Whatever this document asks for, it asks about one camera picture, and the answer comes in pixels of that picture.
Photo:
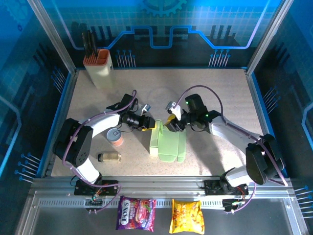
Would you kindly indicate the light green paper box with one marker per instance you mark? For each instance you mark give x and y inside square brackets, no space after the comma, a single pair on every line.
[168,144]

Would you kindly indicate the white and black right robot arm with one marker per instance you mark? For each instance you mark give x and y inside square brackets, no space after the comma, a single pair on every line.
[261,159]

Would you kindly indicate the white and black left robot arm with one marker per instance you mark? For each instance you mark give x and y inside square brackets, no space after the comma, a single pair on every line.
[73,144]

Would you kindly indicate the orange tin can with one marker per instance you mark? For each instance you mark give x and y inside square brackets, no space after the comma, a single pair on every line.
[115,137]

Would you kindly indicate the glass spice jar black lid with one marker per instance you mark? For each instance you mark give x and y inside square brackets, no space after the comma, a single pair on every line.
[110,157]

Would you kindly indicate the beige knife block orange top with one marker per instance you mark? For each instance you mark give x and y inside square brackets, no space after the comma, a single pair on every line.
[100,71]

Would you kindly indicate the purple Fox's candy bag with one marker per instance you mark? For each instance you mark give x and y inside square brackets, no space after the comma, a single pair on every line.
[135,215]

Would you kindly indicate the yellow snack bag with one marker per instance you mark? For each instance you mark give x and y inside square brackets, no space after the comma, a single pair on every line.
[187,218]

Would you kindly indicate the aluminium front frame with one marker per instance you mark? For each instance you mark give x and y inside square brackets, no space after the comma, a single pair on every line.
[156,182]

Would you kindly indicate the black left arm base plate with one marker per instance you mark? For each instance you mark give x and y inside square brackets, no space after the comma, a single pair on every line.
[110,187]

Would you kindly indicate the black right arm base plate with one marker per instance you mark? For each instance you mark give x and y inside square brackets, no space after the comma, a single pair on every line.
[211,187]

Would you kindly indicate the blue-edged table side rail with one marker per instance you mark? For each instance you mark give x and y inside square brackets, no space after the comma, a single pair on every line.
[62,117]
[264,117]

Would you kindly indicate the aluminium corner post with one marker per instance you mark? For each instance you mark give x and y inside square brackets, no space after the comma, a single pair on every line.
[268,36]
[54,36]

